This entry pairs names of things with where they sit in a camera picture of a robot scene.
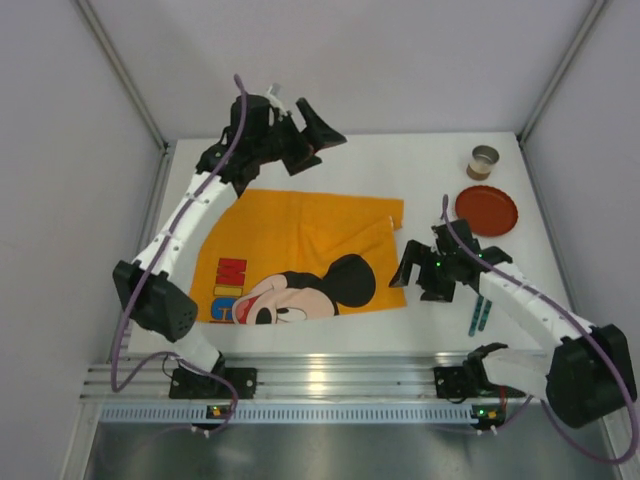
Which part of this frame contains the orange cartoon mouse towel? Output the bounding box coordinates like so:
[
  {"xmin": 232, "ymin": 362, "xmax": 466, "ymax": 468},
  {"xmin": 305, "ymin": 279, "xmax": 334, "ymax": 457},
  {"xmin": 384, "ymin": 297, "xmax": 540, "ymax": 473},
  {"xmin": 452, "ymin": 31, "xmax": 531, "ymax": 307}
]
[{"xmin": 190, "ymin": 190, "xmax": 406, "ymax": 326}]

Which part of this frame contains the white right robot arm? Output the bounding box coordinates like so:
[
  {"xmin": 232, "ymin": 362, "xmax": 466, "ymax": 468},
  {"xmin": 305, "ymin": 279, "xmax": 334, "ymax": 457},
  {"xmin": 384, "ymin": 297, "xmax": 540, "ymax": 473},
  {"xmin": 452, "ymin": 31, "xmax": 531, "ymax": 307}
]
[{"xmin": 389, "ymin": 220, "xmax": 638, "ymax": 429}]

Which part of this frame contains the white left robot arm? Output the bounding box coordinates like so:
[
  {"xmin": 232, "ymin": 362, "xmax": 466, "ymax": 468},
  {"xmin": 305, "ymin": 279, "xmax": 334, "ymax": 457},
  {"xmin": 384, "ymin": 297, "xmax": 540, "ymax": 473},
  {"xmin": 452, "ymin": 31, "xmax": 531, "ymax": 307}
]
[{"xmin": 113, "ymin": 93, "xmax": 347, "ymax": 376}]

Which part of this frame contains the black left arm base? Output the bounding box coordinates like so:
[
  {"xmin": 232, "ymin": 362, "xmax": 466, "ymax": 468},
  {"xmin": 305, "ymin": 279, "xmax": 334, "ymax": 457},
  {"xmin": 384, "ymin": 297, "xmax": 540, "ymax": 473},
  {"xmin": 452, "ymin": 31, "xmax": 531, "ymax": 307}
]
[{"xmin": 168, "ymin": 367, "xmax": 257, "ymax": 400}]

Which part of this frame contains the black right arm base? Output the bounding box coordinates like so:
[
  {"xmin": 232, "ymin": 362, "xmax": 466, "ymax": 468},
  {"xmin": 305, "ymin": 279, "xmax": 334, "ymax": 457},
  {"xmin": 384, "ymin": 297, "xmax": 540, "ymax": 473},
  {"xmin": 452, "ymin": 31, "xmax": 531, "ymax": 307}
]
[{"xmin": 433, "ymin": 366, "xmax": 501, "ymax": 402}]

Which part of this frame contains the red round plate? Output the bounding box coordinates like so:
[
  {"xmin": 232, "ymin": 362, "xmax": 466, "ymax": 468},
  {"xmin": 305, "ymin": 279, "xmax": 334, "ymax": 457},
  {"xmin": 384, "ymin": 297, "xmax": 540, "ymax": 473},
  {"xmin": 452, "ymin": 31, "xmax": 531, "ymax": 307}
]
[{"xmin": 454, "ymin": 185, "xmax": 519, "ymax": 237}]

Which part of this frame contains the metal cup brown base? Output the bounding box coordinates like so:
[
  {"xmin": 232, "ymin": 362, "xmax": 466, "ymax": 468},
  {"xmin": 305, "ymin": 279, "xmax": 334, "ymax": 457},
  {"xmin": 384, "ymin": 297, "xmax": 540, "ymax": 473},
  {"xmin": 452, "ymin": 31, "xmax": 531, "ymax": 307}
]
[{"xmin": 466, "ymin": 145, "xmax": 500, "ymax": 181}]

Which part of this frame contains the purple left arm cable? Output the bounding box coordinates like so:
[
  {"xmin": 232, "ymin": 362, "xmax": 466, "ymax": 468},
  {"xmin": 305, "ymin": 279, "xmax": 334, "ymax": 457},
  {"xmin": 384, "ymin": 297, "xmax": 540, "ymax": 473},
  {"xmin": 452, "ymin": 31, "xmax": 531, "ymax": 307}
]
[{"xmin": 109, "ymin": 73, "xmax": 251, "ymax": 431}]

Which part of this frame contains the fork with teal handle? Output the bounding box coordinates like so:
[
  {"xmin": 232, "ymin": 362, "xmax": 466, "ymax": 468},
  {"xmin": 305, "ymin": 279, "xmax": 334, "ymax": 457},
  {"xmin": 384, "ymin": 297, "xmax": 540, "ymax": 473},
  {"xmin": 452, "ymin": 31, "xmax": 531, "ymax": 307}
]
[{"xmin": 468, "ymin": 295, "xmax": 484, "ymax": 337}]

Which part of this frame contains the aluminium mounting rail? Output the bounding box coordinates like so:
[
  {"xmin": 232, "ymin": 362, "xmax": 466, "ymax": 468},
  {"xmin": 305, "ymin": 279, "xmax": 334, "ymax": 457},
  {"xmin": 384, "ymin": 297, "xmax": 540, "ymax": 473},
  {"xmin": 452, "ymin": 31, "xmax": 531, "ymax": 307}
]
[{"xmin": 79, "ymin": 352, "xmax": 551, "ymax": 401}]

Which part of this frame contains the slotted grey cable duct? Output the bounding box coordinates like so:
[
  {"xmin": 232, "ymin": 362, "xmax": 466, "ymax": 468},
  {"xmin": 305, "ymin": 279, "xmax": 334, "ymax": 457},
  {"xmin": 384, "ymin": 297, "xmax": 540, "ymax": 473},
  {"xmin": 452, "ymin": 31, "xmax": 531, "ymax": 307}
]
[{"xmin": 99, "ymin": 403, "xmax": 506, "ymax": 425}]

